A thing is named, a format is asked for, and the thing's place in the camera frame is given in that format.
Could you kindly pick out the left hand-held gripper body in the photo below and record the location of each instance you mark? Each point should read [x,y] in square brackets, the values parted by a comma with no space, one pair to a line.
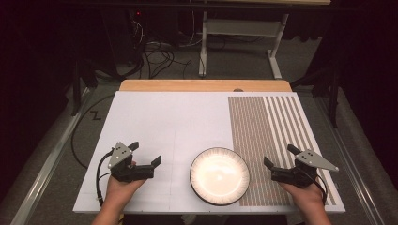
[130,172]

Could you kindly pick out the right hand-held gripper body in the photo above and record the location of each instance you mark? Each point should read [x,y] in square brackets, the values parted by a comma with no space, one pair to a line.
[294,176]

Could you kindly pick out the white plate with dark rim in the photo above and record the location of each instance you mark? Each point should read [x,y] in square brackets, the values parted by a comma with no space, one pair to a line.
[219,176]

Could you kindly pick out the person's right hand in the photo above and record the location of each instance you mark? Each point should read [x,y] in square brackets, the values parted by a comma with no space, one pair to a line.
[305,197]

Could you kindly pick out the person's left hand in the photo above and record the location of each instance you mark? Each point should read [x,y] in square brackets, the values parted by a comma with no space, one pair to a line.
[120,193]

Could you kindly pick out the brown striped placemat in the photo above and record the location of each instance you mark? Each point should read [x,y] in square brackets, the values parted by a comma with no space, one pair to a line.
[259,131]

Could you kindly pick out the white table board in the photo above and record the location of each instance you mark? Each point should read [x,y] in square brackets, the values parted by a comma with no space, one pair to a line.
[169,125]

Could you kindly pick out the black stand leg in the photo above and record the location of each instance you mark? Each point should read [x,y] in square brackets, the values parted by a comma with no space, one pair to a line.
[333,100]
[76,90]

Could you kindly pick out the wooden table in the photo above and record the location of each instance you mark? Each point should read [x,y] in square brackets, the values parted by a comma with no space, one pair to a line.
[203,85]

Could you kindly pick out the dark computer case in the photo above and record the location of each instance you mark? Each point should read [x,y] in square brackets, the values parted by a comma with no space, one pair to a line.
[122,37]

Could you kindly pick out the aluminium floor rail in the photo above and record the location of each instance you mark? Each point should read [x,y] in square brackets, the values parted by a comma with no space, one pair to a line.
[47,168]
[350,162]

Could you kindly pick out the white metal stand frame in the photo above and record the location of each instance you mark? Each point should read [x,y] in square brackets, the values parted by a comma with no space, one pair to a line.
[241,27]

